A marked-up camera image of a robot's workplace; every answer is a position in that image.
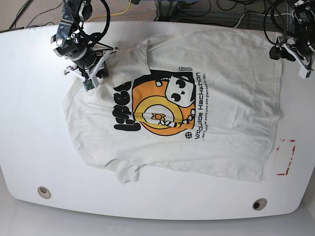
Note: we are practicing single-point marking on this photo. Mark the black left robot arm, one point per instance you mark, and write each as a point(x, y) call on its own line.
point(304, 31)

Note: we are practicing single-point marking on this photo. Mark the right table cable grommet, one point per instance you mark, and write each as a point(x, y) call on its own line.
point(259, 204)

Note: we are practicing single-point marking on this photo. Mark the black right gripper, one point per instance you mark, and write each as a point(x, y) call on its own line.
point(87, 60)

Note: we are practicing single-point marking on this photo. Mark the white t-shirt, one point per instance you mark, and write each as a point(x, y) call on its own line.
point(205, 103)

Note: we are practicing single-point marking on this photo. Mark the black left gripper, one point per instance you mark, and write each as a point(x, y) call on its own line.
point(305, 47)

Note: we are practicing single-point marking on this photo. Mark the red tape rectangle marker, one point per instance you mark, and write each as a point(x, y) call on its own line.
point(284, 156)

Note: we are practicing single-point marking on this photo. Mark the left table cable grommet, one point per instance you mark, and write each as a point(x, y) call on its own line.
point(44, 192)

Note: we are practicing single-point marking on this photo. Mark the table cable grommet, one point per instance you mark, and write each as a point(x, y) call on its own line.
point(259, 204)
point(44, 192)

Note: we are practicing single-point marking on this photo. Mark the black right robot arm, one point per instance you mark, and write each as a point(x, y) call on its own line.
point(71, 42)

